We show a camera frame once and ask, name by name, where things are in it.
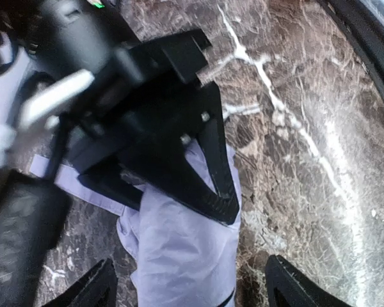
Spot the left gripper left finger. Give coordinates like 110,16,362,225
44,258,118,307

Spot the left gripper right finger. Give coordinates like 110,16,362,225
265,255,350,307

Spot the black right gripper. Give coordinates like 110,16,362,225
68,29,239,225

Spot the lavender folding umbrella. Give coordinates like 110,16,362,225
28,140,244,307

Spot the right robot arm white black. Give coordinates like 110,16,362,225
0,1,239,225

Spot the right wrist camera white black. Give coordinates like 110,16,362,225
17,69,95,132

